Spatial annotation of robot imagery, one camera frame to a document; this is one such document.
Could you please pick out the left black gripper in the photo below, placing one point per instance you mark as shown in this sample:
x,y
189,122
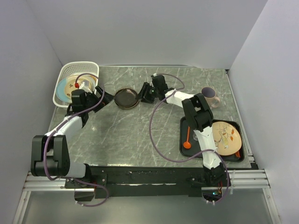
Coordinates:
x,y
107,98

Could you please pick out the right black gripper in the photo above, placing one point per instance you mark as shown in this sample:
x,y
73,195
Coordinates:
x,y
145,88

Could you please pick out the yellow round plate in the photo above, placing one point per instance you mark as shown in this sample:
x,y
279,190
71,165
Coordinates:
x,y
87,80

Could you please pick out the black round plate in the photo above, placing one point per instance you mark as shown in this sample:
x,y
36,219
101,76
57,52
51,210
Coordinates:
x,y
126,98

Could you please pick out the cream plate with blue leaves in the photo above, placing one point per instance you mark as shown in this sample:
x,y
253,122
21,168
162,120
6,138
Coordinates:
x,y
60,93

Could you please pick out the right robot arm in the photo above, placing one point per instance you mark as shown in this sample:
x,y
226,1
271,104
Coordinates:
x,y
199,118

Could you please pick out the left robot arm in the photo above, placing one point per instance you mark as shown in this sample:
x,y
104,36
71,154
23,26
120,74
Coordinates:
x,y
50,153

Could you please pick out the white perforated plastic bin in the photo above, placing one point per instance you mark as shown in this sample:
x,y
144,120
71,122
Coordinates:
x,y
74,68

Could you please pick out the orange plastic spoon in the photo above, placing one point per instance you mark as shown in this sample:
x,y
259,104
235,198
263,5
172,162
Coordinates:
x,y
187,144

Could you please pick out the clear plastic cup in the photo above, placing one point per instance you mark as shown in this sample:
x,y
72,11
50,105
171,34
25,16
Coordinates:
x,y
195,137

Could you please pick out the pink mug purple inside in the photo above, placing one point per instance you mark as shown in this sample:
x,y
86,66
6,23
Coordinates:
x,y
211,97

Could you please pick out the black plastic tray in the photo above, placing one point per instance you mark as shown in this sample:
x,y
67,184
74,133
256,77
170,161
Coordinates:
x,y
195,147

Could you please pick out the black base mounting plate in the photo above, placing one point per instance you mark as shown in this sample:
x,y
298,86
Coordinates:
x,y
148,181

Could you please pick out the tan oval plate on tray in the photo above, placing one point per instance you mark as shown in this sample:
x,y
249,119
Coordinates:
x,y
226,138

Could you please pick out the aluminium rail frame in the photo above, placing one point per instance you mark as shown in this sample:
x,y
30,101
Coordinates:
x,y
252,178

